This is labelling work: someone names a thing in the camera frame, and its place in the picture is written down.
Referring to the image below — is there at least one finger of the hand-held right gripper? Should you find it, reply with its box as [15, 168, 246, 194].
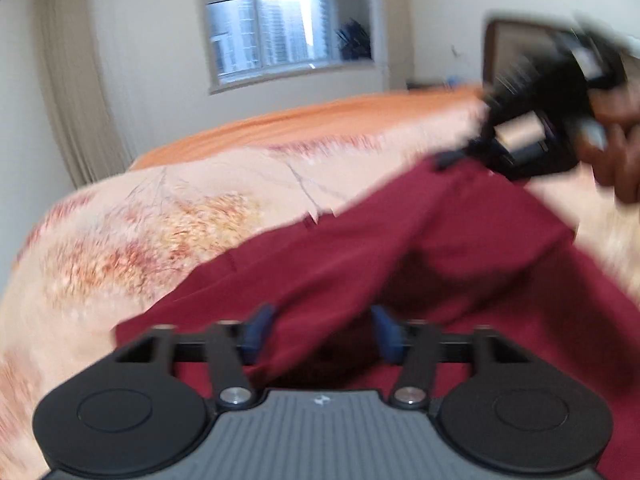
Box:
[434, 144, 483, 172]

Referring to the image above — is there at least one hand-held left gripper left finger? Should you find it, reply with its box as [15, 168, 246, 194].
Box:
[115, 304, 277, 407]

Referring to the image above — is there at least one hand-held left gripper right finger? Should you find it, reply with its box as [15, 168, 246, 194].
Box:
[370, 305, 534, 409]

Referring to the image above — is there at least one maroon small garment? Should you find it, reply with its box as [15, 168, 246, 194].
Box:
[115, 152, 640, 480]

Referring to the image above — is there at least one person's right hand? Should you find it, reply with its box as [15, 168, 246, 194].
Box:
[580, 82, 640, 206]

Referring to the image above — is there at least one brown wooden headboard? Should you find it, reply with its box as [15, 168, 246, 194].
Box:
[482, 19, 563, 92]

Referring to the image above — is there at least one floral beige blanket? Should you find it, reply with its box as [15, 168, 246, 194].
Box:
[0, 97, 640, 480]

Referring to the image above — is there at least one dark plant on windowsill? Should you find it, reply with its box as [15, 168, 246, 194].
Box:
[336, 18, 374, 61]

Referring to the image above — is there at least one orange bed sheet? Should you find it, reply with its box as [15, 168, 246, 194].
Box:
[131, 85, 486, 171]

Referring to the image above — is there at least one window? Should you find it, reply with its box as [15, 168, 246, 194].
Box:
[196, 0, 383, 96]

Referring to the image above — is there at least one cream curtain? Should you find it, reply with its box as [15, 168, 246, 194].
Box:
[31, 0, 138, 190]

